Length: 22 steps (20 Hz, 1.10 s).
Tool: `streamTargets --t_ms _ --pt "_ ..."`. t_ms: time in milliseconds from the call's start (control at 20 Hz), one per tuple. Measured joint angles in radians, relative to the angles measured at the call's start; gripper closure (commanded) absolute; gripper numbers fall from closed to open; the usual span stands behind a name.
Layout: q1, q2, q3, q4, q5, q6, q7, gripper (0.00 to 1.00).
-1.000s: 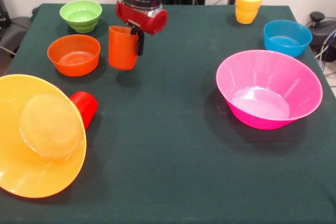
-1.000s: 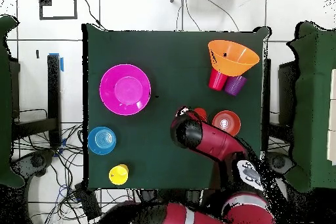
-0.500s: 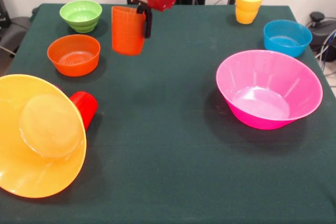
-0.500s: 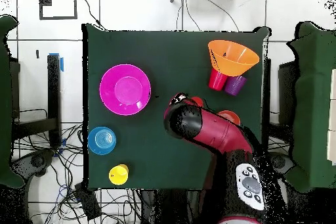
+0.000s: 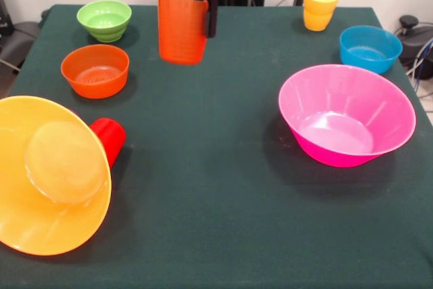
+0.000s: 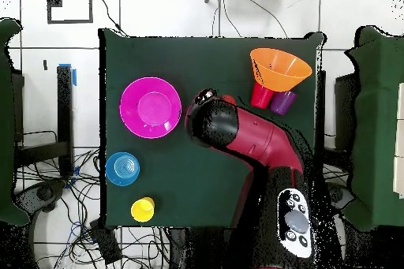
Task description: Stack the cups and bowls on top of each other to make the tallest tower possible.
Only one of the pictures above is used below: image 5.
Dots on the large orange bowl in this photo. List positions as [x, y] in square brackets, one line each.
[34, 207]

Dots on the small green bowl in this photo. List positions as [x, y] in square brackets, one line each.
[104, 25]

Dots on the small blue bowl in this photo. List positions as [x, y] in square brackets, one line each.
[368, 55]

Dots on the small orange bowl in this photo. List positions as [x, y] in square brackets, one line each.
[94, 65]

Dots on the red cup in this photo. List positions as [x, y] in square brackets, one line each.
[111, 136]

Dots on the orange cup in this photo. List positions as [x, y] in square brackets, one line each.
[181, 32]

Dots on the dark green tablecloth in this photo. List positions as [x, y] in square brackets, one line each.
[203, 218]

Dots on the large pink bowl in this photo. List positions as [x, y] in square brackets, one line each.
[338, 147]

